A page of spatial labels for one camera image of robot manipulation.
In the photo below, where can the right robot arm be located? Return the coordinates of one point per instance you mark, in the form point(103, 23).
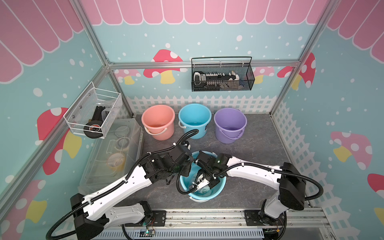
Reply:
point(285, 179)

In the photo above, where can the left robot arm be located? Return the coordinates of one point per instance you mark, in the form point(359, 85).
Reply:
point(94, 212)

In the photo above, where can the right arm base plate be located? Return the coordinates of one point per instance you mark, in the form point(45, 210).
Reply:
point(254, 218)

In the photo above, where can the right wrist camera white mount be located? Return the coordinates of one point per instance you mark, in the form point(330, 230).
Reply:
point(202, 184)

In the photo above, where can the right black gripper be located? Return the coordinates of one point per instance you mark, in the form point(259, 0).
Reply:
point(212, 184)

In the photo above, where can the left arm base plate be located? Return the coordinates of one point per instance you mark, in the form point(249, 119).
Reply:
point(156, 219)

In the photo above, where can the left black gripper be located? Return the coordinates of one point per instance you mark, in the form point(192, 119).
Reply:
point(185, 172)

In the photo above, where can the black tape dispenser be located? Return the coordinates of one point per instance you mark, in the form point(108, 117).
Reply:
point(93, 129)

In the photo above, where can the pink plastic bucket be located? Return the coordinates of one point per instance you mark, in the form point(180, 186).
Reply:
point(158, 122)

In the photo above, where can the light green cloth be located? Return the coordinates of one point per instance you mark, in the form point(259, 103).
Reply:
point(204, 190)

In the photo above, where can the clear plastic storage box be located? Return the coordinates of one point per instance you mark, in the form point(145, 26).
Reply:
point(113, 156)

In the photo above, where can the blue bucket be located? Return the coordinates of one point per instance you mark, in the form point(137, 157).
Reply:
point(187, 185)
point(195, 116)

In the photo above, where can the white wire basket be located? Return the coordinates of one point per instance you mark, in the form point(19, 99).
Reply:
point(81, 111)

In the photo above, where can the black wire mesh basket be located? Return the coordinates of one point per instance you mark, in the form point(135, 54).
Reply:
point(224, 73)

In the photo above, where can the purple bucket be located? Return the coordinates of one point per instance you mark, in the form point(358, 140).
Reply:
point(230, 125)

